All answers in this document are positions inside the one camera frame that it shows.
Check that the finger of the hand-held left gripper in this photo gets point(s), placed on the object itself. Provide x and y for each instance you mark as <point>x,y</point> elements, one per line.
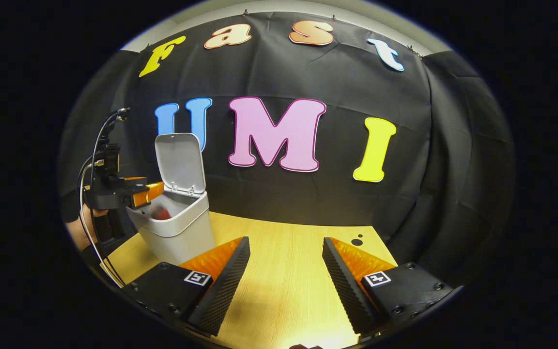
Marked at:
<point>146,194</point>

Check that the red pop can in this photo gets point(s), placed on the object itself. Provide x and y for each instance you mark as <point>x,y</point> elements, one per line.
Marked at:
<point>161,213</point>

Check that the wooden desktop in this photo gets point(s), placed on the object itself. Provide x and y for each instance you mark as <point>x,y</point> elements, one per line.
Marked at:
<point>284,271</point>

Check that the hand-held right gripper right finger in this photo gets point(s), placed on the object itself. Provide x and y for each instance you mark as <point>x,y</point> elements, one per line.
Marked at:
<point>347,291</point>

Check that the black backdrop cloth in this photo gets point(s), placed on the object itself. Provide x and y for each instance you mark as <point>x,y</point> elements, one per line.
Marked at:
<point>405,97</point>

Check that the grey desktop garbage bin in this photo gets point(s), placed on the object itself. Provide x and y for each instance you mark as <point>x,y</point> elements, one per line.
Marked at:
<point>182,237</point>

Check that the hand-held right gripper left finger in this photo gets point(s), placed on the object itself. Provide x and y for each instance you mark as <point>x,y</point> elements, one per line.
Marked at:
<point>228,291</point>

